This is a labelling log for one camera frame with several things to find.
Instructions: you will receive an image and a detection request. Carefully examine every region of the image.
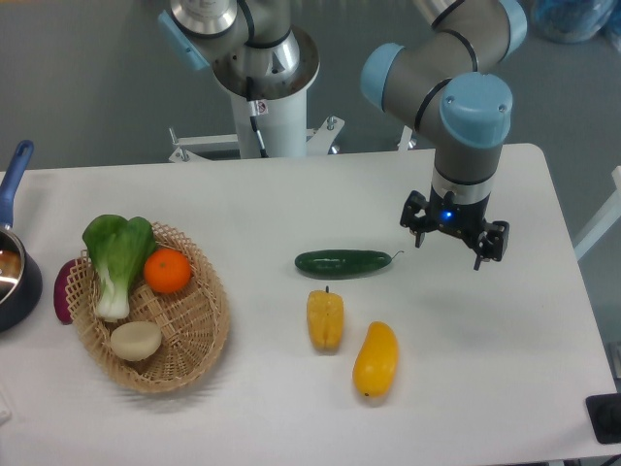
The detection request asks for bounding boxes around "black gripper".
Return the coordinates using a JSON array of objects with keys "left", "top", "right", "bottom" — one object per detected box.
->
[{"left": 400, "top": 188, "right": 509, "bottom": 271}]

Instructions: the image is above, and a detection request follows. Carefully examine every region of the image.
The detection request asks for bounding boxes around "yellow mango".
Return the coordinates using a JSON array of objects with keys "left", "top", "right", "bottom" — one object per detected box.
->
[{"left": 352, "top": 321, "right": 400, "bottom": 398}]

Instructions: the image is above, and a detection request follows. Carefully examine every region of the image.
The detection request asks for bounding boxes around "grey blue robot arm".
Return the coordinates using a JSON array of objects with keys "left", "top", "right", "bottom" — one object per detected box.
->
[{"left": 158, "top": 1, "right": 527, "bottom": 263}]

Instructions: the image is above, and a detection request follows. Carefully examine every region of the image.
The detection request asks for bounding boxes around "green cucumber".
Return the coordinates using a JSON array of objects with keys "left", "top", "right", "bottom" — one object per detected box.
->
[{"left": 294, "top": 249, "right": 402, "bottom": 280}]

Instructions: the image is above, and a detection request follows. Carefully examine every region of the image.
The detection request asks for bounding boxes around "yellow bell pepper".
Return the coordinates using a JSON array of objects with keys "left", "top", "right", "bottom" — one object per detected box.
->
[{"left": 307, "top": 285, "right": 344, "bottom": 352}]

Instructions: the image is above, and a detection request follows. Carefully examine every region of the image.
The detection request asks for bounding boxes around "black device at table edge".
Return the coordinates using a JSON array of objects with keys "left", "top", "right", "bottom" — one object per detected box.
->
[{"left": 585, "top": 393, "right": 620, "bottom": 445}]

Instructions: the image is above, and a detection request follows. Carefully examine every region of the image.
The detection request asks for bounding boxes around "blue plastic bag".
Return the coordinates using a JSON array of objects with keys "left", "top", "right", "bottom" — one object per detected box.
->
[{"left": 530, "top": 0, "right": 620, "bottom": 52}]

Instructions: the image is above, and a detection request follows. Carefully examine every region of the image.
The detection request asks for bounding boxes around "woven wicker basket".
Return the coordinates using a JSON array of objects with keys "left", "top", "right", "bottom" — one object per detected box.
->
[{"left": 65, "top": 222, "right": 230, "bottom": 393}]

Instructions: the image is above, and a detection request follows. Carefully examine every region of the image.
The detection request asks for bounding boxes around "orange fruit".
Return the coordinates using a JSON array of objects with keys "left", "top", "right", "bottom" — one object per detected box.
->
[{"left": 143, "top": 248, "right": 192, "bottom": 294}]

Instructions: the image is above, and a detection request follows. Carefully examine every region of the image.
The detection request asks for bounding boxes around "green bok choy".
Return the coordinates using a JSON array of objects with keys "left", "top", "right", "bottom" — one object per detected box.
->
[{"left": 82, "top": 215, "right": 156, "bottom": 322}]

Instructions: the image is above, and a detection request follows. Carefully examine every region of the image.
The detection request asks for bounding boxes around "purple eggplant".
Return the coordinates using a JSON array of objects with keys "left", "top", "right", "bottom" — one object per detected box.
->
[{"left": 53, "top": 258, "right": 82, "bottom": 325}]

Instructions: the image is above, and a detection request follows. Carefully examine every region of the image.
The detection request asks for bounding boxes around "white frame at right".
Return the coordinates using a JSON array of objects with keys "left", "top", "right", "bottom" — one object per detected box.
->
[{"left": 573, "top": 166, "right": 620, "bottom": 260}]

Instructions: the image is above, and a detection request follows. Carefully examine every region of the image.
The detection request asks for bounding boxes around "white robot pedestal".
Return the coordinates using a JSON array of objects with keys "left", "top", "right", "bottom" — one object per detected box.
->
[{"left": 167, "top": 23, "right": 346, "bottom": 164}]

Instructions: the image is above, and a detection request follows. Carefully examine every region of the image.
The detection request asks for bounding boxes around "black cable on pedestal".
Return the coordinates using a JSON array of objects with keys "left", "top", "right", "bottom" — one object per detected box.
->
[{"left": 245, "top": 76, "right": 270, "bottom": 159}]

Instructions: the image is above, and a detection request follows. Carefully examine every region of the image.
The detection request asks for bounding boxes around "blue handled saucepan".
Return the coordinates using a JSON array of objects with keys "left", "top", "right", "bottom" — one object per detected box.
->
[{"left": 1, "top": 140, "right": 43, "bottom": 332}]

